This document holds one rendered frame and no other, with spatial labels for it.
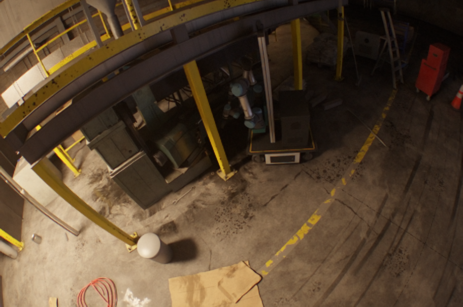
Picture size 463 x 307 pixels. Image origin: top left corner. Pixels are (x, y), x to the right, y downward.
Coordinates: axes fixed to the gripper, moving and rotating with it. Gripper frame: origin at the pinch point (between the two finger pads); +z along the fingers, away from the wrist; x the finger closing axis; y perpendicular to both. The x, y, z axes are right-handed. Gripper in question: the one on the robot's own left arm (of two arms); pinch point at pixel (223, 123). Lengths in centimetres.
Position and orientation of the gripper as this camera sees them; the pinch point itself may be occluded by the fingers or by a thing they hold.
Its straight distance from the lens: 251.0
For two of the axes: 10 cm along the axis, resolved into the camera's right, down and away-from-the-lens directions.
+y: -9.6, -2.8, 0.0
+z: -1.7, 5.7, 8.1
